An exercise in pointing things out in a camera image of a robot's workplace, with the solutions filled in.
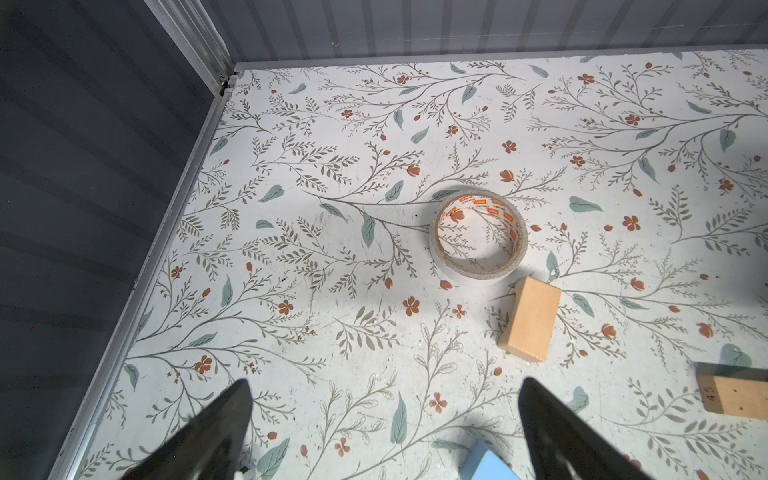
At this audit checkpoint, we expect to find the tape roll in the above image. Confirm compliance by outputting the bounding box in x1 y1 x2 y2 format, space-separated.
428 189 528 287

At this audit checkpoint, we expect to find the plain wooden block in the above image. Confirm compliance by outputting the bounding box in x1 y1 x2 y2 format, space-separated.
497 277 562 363

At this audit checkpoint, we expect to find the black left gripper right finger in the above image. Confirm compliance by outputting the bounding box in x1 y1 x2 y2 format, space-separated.
518 377 648 480

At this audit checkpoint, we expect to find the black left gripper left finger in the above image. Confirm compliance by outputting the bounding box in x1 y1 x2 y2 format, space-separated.
123 379 253 480

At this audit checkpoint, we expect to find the light blue cube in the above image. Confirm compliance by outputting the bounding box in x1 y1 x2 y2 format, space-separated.
459 441 520 480

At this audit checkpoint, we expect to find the wooden block with holes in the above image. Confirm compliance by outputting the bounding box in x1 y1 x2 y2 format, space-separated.
695 363 768 420

